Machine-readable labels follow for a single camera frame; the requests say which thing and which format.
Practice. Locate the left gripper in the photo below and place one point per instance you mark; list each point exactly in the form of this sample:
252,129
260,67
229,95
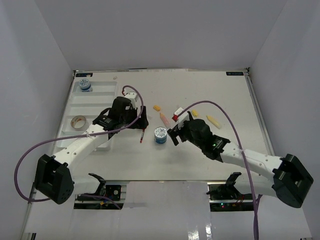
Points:
142,122

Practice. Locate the black logo sticker left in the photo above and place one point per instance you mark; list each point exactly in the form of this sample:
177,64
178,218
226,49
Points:
83,75

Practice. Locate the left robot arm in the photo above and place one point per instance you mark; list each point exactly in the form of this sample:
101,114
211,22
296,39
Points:
55,176

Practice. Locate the blue cleaning gel jar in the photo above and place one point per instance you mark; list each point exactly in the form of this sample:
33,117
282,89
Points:
85,85
160,135

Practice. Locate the white compartment tray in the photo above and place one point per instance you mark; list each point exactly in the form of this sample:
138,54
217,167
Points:
88,104

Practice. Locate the black logo sticker right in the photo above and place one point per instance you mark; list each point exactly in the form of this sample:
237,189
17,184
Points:
234,73

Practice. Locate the yellow cap left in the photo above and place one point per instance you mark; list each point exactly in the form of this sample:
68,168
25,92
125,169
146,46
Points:
157,108

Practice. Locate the pink highlighter uncapped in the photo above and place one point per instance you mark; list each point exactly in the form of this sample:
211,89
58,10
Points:
165,121

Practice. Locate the aluminium table rail right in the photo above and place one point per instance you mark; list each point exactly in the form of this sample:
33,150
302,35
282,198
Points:
262,120

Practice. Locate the red gel pen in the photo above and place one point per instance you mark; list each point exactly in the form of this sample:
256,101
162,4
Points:
142,135

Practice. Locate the yellow cap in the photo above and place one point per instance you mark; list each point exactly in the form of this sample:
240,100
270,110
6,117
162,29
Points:
195,113
157,108

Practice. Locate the large clear tape roll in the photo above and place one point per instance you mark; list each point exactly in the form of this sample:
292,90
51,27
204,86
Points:
79,123

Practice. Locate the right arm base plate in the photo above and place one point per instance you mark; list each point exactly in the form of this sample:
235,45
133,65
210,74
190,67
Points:
224,197

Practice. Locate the black logo sticker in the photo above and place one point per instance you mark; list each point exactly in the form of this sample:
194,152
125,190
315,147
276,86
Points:
234,73
83,75

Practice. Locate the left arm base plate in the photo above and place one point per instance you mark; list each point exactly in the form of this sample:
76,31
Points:
112,197

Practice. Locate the yellow cap right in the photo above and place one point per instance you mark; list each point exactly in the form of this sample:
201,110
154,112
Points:
195,113

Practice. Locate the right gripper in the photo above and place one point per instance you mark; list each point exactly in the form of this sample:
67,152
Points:
175,131

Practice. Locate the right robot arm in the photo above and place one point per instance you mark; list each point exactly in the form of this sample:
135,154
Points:
285,178

